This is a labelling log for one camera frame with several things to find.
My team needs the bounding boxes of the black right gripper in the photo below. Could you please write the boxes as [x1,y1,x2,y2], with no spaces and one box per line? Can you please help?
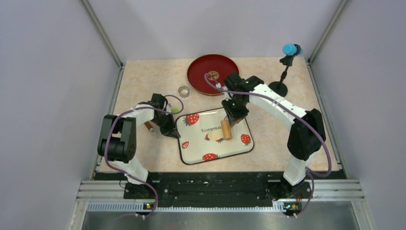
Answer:
[223,96,250,127]

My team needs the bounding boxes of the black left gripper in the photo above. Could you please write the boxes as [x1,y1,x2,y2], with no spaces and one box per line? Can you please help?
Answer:
[150,112,180,139]

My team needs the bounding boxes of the wooden dough roller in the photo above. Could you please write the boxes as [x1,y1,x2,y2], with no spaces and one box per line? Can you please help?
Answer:
[221,118,234,140]

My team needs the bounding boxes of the white dough lump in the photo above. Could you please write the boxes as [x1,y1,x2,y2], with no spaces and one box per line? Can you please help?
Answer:
[208,129,224,142]

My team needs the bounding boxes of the strawberry print rectangular tray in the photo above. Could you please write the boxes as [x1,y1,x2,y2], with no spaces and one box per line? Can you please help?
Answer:
[176,108,254,165]

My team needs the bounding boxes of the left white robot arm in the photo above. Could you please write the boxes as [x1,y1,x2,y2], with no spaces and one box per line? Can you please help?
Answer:
[97,93,180,198]

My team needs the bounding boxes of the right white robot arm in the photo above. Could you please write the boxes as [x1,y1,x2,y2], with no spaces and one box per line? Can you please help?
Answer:
[222,73,326,197]

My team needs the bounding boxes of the red round lacquer plate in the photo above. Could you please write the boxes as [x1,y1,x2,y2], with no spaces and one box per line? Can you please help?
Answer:
[187,54,239,96]

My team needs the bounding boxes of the blue microphone on stand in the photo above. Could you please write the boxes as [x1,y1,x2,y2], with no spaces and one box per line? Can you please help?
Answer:
[268,44,303,97]

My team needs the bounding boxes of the metal dough scraper wooden handle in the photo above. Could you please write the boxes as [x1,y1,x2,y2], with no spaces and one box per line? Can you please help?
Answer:
[144,122,156,134]

